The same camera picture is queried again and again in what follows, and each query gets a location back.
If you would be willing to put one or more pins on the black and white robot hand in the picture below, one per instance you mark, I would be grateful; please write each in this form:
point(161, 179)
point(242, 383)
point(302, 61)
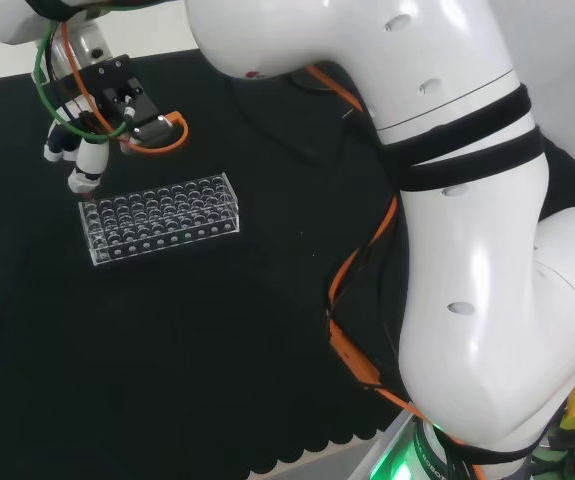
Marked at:
point(89, 157)

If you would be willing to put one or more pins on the clear glass test tube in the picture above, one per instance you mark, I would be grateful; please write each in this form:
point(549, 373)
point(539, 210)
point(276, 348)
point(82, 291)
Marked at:
point(88, 201)

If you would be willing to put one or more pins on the clear acrylic test tube rack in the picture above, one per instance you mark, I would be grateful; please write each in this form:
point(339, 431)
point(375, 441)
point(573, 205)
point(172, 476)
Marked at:
point(167, 225)

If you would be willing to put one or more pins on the black bench cloth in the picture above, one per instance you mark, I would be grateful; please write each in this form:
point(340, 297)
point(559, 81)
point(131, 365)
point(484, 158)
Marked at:
point(167, 350)

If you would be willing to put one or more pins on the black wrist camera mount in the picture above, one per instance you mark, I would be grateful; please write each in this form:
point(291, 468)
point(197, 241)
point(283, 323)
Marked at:
point(117, 85)

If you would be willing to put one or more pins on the pale metal base plate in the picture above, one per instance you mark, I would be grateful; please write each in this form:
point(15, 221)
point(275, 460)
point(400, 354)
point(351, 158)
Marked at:
point(387, 450)

